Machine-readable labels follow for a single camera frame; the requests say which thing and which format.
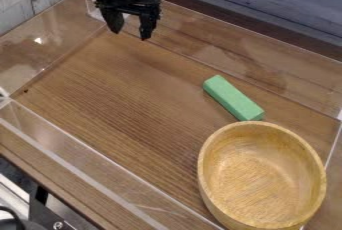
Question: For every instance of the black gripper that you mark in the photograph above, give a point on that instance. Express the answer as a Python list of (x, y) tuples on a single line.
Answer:
[(113, 8)]

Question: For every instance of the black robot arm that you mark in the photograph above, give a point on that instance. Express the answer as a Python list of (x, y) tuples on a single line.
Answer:
[(145, 9)]

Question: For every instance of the green rectangular block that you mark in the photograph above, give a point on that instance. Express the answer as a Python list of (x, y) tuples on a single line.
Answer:
[(232, 99)]

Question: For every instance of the brown wooden bowl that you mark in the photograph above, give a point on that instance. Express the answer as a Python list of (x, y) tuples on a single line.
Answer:
[(262, 179)]

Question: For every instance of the clear acrylic corner bracket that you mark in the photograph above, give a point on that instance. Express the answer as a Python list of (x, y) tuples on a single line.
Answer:
[(93, 11)]

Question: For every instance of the clear acrylic tray wall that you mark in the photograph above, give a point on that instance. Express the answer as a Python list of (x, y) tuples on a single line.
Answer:
[(109, 195)]

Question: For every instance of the black metal table bracket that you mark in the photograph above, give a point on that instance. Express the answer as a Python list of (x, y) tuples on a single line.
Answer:
[(41, 215)]

